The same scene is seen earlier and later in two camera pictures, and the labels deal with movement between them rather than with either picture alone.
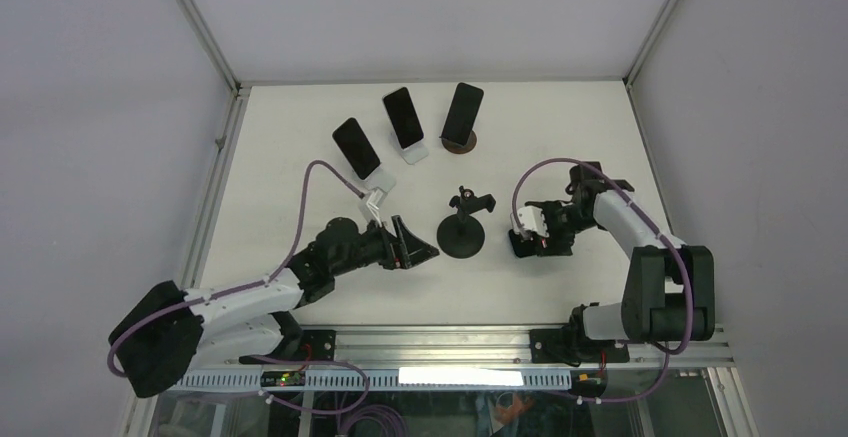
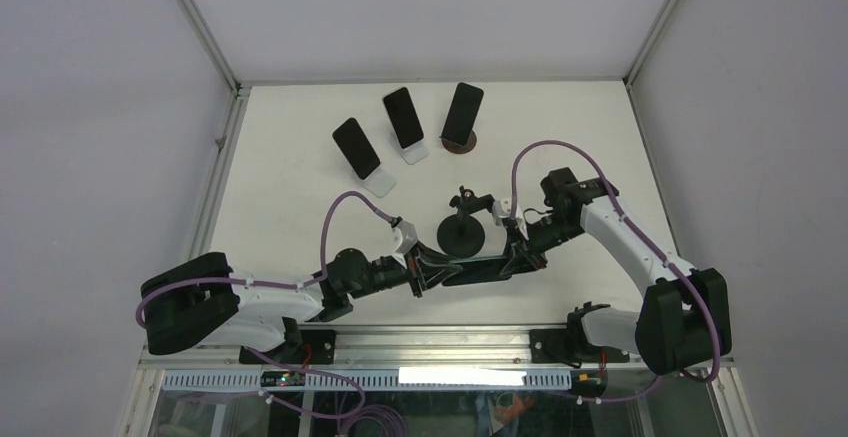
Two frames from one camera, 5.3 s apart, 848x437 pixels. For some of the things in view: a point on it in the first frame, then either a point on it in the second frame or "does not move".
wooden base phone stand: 458,148 does not move
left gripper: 404,246 -> 427,270
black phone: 356,147 does not move
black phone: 403,116 does not move
